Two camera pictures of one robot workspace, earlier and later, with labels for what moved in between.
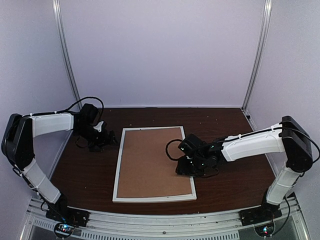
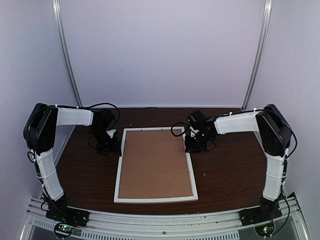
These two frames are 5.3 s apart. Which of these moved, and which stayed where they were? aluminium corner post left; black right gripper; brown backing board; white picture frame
Moved: black right gripper
Stayed: brown backing board; white picture frame; aluminium corner post left
